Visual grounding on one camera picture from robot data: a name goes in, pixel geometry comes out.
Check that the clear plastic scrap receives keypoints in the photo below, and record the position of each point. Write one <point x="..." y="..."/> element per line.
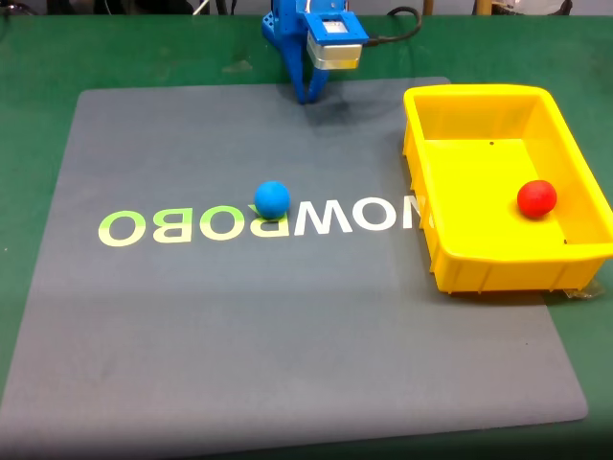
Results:
<point x="586" y="291"/>

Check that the yellow plastic bin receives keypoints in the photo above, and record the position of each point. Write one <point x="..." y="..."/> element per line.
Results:
<point x="479" y="215"/>

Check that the blue ball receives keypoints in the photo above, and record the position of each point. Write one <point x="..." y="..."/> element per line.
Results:
<point x="272" y="200"/>

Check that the red ball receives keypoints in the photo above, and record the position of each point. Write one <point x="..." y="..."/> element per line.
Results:
<point x="536" y="199"/>

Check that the grey mat with NOWROBO print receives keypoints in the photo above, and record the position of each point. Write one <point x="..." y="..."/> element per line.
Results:
<point x="239" y="311"/>

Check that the silver camera in blue frame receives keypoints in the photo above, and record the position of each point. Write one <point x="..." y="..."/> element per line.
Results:
<point x="335" y="45"/>

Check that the wooden chair leg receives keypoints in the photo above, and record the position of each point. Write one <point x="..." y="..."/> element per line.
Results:
<point x="484" y="6"/>
<point x="428" y="6"/>

